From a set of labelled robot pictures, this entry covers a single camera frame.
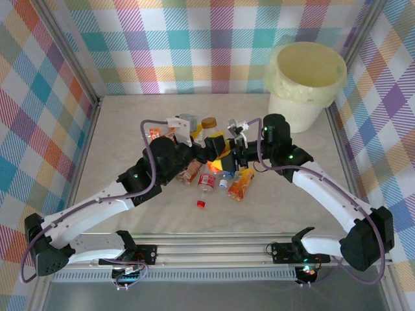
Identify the peach coloured plastic bottle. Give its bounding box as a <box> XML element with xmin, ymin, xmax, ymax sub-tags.
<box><xmin>176</xmin><ymin>160</ymin><xmax>205</xmax><ymax>185</ymax></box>

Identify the blue label plastic bottle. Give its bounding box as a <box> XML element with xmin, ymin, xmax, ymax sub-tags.
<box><xmin>217</xmin><ymin>170</ymin><xmax>236</xmax><ymax>189</ymax></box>

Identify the brown cap plastic bottle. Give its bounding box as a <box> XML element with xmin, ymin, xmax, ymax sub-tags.
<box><xmin>200</xmin><ymin>117</ymin><xmax>225</xmax><ymax>173</ymax></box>

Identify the orange juice plastic bottle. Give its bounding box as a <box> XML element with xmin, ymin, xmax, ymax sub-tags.
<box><xmin>226</xmin><ymin>168</ymin><xmax>256</xmax><ymax>202</ymax></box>

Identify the orange cap orange label bottle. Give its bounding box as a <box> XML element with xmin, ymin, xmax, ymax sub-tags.
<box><xmin>148</xmin><ymin>126</ymin><xmax>178</xmax><ymax>142</ymax></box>

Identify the red label plastic bottle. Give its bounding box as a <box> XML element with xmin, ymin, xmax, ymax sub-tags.
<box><xmin>196</xmin><ymin>172</ymin><xmax>217</xmax><ymax>200</ymax></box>

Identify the white plastic bin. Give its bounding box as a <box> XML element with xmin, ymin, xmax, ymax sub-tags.
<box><xmin>264</xmin><ymin>41</ymin><xmax>348</xmax><ymax>133</ymax></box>

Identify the pale yellow bin liner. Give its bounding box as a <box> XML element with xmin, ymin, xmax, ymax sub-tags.
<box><xmin>264</xmin><ymin>41</ymin><xmax>348</xmax><ymax>106</ymax></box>

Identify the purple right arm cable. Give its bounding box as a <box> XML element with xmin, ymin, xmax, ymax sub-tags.
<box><xmin>248</xmin><ymin>117</ymin><xmax>387</xmax><ymax>286</ymax></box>

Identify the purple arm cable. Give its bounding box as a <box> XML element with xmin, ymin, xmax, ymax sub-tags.
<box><xmin>248</xmin><ymin>117</ymin><xmax>387</xmax><ymax>286</ymax></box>
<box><xmin>19</xmin><ymin>119</ymin><xmax>169</xmax><ymax>283</ymax></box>

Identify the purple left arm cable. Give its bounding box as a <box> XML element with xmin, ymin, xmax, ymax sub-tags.
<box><xmin>19</xmin><ymin>119</ymin><xmax>169</xmax><ymax>283</ymax></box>

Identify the aluminium side rail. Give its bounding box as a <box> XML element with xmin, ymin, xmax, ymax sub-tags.
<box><xmin>324</xmin><ymin>105</ymin><xmax>403</xmax><ymax>311</ymax></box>
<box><xmin>30</xmin><ymin>95</ymin><xmax>104</xmax><ymax>311</ymax></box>

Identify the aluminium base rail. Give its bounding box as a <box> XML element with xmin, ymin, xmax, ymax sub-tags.
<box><xmin>64</xmin><ymin>231</ymin><xmax>395</xmax><ymax>270</ymax></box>

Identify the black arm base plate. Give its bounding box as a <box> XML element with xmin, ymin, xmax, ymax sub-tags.
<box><xmin>270</xmin><ymin>242</ymin><xmax>331</xmax><ymax>265</ymax></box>
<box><xmin>99</xmin><ymin>244</ymin><xmax>159</xmax><ymax>267</ymax></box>

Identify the grey slotted cable duct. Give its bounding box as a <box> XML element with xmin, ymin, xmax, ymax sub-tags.
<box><xmin>51</xmin><ymin>270</ymin><xmax>298</xmax><ymax>283</ymax></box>

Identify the controller board with wires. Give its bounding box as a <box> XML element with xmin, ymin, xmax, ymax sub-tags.
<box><xmin>112</xmin><ymin>264</ymin><xmax>145</xmax><ymax>283</ymax></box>
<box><xmin>296</xmin><ymin>264</ymin><xmax>320</xmax><ymax>282</ymax></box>

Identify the aluminium corner post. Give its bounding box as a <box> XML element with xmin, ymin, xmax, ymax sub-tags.
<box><xmin>32</xmin><ymin>0</ymin><xmax>104</xmax><ymax>108</ymax></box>
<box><xmin>343</xmin><ymin>0</ymin><xmax>390</xmax><ymax>65</ymax></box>

